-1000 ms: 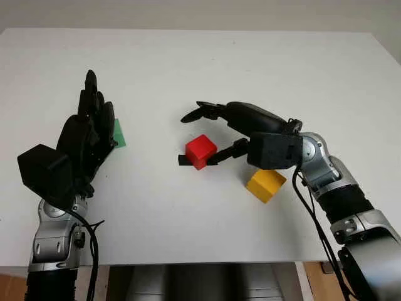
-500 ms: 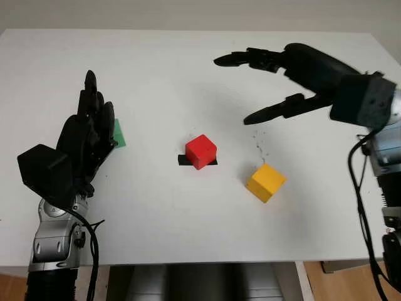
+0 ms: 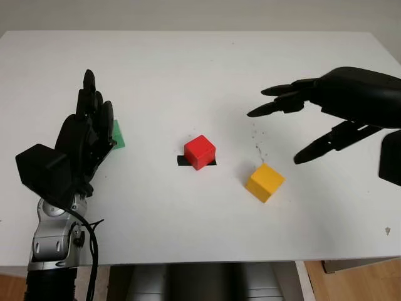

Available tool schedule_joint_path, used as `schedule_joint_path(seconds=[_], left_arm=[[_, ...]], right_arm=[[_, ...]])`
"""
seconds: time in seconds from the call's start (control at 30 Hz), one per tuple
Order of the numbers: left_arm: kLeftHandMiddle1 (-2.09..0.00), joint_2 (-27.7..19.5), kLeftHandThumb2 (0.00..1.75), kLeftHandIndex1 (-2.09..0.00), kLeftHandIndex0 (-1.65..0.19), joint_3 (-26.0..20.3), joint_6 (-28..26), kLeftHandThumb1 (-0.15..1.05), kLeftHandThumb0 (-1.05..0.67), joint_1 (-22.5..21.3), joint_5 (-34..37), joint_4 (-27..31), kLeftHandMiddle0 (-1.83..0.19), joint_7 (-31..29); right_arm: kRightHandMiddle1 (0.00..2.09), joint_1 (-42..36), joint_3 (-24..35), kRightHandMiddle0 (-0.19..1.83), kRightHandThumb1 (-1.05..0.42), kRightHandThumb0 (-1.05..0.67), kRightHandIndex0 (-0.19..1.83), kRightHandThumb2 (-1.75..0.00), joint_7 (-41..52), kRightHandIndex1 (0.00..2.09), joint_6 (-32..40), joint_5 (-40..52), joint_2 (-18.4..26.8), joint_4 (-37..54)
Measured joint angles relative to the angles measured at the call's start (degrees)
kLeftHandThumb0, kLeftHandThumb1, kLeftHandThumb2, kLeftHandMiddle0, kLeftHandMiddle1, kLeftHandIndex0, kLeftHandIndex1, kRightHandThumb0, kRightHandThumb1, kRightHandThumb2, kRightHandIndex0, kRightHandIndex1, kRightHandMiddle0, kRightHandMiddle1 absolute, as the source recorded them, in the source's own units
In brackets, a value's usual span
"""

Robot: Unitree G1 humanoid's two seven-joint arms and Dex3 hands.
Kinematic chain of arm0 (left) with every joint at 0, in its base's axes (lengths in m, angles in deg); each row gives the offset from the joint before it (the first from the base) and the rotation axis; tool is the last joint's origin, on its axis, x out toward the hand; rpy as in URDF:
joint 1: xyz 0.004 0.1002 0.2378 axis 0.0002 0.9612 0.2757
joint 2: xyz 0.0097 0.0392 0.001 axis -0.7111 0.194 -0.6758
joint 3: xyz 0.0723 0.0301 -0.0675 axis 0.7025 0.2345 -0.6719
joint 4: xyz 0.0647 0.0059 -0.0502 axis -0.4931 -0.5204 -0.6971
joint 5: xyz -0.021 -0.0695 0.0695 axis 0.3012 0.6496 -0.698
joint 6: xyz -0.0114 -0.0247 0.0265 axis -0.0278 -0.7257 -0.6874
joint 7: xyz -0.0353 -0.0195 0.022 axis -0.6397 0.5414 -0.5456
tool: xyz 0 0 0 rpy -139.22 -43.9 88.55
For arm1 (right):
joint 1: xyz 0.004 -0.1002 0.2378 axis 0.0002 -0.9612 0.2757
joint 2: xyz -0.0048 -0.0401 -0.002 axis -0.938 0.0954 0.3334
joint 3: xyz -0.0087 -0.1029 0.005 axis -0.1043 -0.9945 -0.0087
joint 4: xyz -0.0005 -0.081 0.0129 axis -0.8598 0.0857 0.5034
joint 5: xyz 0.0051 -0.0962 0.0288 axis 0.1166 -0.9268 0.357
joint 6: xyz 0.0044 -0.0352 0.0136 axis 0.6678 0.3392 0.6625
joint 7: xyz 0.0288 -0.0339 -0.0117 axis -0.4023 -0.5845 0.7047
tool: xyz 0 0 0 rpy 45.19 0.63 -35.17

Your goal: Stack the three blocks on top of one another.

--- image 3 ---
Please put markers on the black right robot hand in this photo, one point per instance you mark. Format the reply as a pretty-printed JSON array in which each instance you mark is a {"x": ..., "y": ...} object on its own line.
[{"x": 360, "y": 94}]

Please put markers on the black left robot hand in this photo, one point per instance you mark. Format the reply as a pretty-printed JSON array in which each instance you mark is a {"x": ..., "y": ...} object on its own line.
[{"x": 81, "y": 141}]

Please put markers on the green cube block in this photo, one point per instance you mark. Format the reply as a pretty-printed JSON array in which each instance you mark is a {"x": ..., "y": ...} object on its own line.
[{"x": 119, "y": 138}]

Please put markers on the red cube block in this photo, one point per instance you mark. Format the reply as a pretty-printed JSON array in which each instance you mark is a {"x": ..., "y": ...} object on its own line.
[{"x": 200, "y": 152}]

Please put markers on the yellow cube block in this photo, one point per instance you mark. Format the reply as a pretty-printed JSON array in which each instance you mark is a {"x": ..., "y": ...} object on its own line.
[{"x": 264, "y": 183}]

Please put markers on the black tape strip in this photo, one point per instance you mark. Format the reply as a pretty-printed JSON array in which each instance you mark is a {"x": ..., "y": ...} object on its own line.
[{"x": 181, "y": 161}]

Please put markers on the dark grey robot torso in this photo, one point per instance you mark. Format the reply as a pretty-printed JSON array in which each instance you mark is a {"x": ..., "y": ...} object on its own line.
[{"x": 200, "y": 282}]

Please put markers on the white table leg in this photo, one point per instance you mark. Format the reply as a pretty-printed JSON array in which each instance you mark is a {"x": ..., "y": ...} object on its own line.
[{"x": 304, "y": 282}]

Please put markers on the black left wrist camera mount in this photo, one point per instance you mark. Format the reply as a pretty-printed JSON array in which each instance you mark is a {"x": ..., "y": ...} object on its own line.
[{"x": 44, "y": 172}]

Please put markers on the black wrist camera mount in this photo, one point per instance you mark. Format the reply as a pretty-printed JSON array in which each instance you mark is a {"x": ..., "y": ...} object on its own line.
[
  {"x": 44, "y": 172},
  {"x": 391, "y": 160}
]

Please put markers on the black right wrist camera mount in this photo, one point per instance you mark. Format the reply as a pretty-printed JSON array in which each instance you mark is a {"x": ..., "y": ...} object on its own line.
[{"x": 391, "y": 160}]

